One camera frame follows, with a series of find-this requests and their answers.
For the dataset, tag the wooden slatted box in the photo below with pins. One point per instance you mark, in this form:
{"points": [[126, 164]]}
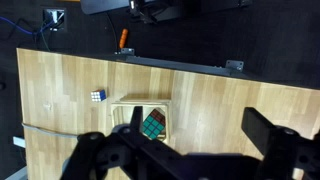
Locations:
{"points": [[146, 101]]}

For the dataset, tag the large Rubik's cube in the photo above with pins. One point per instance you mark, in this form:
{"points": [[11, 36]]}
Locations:
{"points": [[154, 124]]}

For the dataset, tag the small Rubik's cube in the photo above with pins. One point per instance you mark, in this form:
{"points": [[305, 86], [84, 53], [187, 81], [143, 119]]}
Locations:
{"points": [[98, 95]]}

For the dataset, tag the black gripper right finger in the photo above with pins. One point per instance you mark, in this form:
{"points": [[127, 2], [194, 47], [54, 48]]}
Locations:
{"points": [[283, 150]]}

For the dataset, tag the floor outlet box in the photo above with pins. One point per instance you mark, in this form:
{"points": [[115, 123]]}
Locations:
{"points": [[54, 19]]}

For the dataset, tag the grey chair mat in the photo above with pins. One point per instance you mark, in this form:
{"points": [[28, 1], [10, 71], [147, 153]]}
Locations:
{"points": [[103, 5]]}

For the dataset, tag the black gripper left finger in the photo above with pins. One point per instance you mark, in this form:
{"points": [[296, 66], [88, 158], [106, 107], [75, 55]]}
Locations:
{"points": [[100, 156]]}

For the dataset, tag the white frame leg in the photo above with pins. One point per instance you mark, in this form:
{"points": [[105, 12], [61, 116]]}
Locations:
{"points": [[19, 142]]}

